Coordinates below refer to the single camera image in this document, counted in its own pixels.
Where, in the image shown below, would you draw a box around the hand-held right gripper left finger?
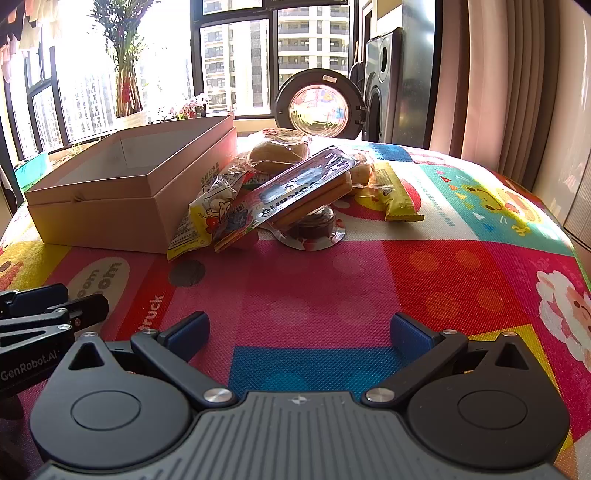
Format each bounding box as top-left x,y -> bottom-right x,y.
69,311 -> 236,409

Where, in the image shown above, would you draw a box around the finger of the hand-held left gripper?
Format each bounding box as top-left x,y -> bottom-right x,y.
0,283 -> 69,320
0,295 -> 110,359

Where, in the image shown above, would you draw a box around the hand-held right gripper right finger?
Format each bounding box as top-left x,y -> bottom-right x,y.
362,311 -> 532,409

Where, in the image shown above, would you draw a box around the beige cardboard box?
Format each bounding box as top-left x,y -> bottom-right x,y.
24,114 -> 238,254

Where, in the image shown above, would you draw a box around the yellow cartoon snack packet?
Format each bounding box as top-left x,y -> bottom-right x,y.
166,161 -> 259,262

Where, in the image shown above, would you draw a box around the long yellow snack packet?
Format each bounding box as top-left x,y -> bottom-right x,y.
355,161 -> 424,223

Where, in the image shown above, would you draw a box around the colourful wafer packet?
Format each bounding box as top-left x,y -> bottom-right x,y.
212,145 -> 356,253

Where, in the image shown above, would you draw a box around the bun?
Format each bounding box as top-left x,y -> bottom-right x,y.
344,150 -> 378,186
245,129 -> 311,174

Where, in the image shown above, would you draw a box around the colourful cartoon play mat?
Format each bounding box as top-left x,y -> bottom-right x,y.
0,138 -> 591,480

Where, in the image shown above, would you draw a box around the teal plastic basin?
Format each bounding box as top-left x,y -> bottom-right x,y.
14,151 -> 51,190

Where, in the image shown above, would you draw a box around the brown pudding cup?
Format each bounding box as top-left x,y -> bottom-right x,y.
272,208 -> 347,250

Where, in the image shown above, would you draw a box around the pink flowering potted plant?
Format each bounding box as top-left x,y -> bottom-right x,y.
171,92 -> 211,121

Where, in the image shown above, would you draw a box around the grey washing machine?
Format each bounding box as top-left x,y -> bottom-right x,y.
360,27 -> 406,145

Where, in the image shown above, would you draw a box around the round washing machine door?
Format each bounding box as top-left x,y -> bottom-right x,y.
274,68 -> 370,140

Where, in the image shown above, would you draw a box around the tall green potted plant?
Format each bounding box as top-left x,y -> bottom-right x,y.
90,0 -> 156,119

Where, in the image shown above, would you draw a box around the hanging pale cloths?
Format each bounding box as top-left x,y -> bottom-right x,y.
0,9 -> 61,85

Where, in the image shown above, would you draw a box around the tall grey cabinet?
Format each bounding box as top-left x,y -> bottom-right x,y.
401,0 -> 438,149

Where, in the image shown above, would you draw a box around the beige curtain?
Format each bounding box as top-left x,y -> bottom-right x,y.
429,0 -> 591,199

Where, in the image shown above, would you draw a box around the black window frame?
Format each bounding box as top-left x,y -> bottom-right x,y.
0,0 -> 365,158

